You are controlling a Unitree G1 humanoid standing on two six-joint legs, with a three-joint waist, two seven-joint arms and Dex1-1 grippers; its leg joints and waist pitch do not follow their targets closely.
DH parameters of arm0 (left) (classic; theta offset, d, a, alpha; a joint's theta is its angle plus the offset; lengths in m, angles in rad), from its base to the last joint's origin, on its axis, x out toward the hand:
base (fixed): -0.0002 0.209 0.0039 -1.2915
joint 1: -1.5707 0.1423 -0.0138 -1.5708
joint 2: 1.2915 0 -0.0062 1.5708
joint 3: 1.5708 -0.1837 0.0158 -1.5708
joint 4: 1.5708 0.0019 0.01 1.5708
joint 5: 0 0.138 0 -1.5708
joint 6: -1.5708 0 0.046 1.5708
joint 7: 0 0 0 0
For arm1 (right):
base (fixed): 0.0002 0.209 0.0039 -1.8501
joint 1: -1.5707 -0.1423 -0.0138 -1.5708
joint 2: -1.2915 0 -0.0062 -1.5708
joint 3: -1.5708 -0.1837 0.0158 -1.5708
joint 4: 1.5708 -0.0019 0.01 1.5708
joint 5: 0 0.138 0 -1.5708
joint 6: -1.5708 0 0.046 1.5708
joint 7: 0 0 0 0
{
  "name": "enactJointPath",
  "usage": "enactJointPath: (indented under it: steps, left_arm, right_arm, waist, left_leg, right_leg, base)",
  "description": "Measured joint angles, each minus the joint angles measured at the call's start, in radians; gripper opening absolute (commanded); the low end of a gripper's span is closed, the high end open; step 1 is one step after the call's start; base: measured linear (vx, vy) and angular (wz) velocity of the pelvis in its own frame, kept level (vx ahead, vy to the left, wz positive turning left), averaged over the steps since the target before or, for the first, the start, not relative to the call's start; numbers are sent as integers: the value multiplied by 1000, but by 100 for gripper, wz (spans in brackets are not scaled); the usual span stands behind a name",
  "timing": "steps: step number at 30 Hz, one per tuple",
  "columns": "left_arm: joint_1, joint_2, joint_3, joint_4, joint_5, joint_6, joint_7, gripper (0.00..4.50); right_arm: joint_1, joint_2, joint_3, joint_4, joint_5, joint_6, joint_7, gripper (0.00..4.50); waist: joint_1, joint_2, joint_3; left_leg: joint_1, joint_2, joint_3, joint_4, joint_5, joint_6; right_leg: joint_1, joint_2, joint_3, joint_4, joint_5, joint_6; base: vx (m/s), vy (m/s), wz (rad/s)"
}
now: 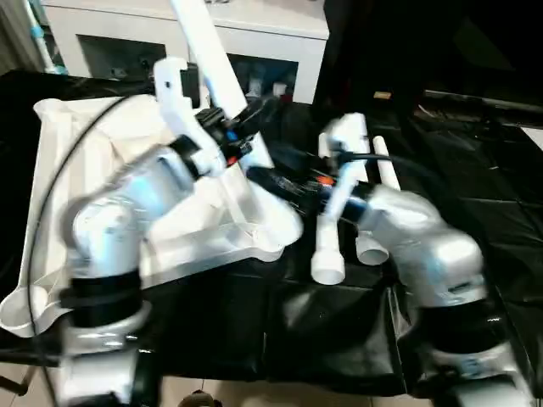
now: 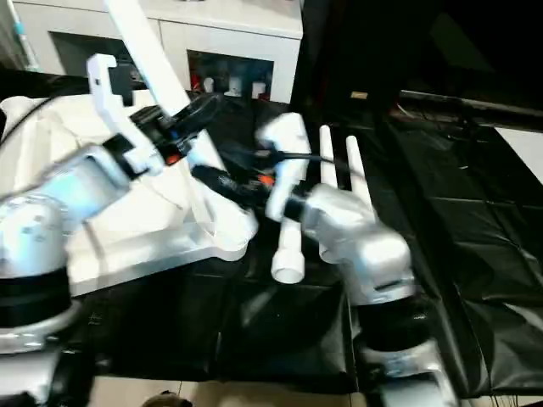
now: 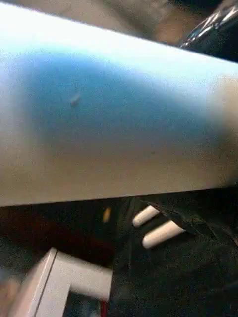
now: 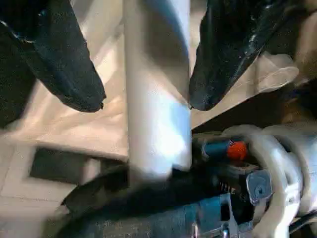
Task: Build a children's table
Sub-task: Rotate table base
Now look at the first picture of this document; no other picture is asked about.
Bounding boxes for white plastic table leg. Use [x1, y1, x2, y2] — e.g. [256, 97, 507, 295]
[372, 136, 402, 192]
[311, 212, 349, 286]
[355, 227, 393, 266]
[168, 0, 249, 115]

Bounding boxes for white plastic table top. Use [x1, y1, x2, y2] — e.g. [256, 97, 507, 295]
[0, 95, 305, 340]

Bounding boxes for white glass-door cabinet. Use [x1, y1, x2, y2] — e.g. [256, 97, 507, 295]
[41, 0, 330, 104]

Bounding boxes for black work surface mat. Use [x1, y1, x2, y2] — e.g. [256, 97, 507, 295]
[0, 70, 543, 399]

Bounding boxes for dark black cabinet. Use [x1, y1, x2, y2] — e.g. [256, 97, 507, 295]
[316, 0, 543, 115]

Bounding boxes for white flat side panel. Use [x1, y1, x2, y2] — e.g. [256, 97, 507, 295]
[519, 125, 543, 152]

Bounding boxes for grey curtain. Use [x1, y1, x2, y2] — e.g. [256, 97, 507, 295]
[0, 0, 43, 75]

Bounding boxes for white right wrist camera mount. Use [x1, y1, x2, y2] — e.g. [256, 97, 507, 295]
[318, 113, 372, 217]

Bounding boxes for white blue mop handle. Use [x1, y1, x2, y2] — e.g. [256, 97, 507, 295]
[28, 0, 60, 75]

